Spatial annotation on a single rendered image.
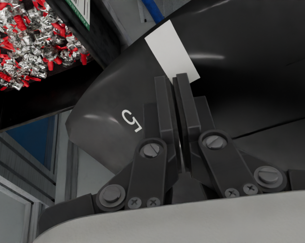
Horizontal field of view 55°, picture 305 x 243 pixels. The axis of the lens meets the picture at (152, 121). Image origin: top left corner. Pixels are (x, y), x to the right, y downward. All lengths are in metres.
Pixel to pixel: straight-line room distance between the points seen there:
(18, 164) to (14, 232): 0.61
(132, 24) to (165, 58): 1.24
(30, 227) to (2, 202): 0.57
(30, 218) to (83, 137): 0.49
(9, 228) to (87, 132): 1.01
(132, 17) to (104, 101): 1.19
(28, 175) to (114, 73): 0.49
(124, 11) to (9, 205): 0.90
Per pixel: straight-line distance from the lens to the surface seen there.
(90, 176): 1.15
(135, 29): 1.41
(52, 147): 0.77
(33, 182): 0.66
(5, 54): 0.33
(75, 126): 0.22
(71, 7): 0.25
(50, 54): 0.29
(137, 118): 0.18
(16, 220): 1.21
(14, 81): 0.34
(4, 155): 0.57
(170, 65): 0.15
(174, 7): 1.26
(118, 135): 0.20
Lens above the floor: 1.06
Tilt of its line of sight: 31 degrees down
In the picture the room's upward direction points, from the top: 174 degrees clockwise
